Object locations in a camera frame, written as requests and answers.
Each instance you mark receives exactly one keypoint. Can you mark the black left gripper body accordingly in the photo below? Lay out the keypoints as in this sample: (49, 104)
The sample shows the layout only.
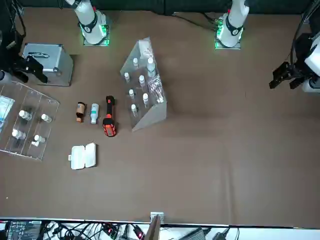
(298, 71)

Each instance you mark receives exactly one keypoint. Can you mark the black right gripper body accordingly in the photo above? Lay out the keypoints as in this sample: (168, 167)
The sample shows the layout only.
(23, 66)

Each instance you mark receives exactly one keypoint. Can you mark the orange black barcode scanner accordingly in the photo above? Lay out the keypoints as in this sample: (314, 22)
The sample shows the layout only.
(110, 125)

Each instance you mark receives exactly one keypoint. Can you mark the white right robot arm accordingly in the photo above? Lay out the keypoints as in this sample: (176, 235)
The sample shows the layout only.
(88, 20)

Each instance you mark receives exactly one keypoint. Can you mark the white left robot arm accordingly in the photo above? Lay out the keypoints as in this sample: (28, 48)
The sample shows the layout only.
(233, 22)

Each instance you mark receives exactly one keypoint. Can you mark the brown medicine bottle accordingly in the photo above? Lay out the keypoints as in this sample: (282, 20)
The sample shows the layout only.
(80, 111)

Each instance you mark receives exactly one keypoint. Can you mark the white medicine bottle green label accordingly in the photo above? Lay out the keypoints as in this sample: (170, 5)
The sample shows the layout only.
(94, 113)

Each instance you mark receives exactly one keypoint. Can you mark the silver aluminium carry case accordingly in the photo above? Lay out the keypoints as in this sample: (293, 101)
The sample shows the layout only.
(53, 62)

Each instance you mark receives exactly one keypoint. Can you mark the clear acrylic divided tray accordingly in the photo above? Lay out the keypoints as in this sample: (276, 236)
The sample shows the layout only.
(27, 100)

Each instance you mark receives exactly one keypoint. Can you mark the white and blue sealed packet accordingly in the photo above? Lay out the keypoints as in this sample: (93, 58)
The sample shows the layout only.
(5, 107)

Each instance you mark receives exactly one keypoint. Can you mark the white-capped clear bottle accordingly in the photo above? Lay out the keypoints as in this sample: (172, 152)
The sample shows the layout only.
(25, 114)
(18, 134)

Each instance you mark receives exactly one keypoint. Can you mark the small white-capped vial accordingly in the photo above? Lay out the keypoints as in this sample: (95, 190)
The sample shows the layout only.
(142, 80)
(134, 110)
(135, 62)
(127, 77)
(145, 98)
(46, 117)
(131, 93)
(39, 138)

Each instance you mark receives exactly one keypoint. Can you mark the small white cap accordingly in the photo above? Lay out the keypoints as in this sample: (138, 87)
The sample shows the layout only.
(35, 144)

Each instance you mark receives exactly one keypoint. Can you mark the white plastic pill box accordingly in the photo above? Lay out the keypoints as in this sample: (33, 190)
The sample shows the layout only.
(82, 156)

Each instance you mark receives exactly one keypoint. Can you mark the clear packet white contents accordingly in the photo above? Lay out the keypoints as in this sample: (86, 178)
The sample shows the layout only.
(145, 48)

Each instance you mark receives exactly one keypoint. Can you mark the clear bottle teal label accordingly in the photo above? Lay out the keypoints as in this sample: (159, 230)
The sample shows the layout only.
(150, 67)

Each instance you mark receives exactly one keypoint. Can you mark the clear cotton swab packet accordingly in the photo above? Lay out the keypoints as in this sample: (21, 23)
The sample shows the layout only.
(156, 90)

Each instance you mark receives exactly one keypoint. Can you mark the clear acrylic stepped shelf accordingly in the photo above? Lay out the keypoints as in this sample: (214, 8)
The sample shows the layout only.
(152, 116)

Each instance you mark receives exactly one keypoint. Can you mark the black labelled power adapter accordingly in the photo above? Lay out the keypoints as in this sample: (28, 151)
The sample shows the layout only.
(22, 230)

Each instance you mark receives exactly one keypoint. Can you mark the black power brick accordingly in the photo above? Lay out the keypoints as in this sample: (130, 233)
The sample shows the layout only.
(220, 236)

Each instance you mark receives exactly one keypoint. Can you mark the black connector red light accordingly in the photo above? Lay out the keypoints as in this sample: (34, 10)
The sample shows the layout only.
(109, 228)
(138, 233)

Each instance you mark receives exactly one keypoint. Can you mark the grey power brick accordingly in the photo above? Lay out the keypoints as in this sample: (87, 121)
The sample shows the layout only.
(196, 235)

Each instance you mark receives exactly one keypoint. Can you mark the camera mounting post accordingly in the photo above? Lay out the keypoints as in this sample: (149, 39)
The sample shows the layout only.
(153, 230)

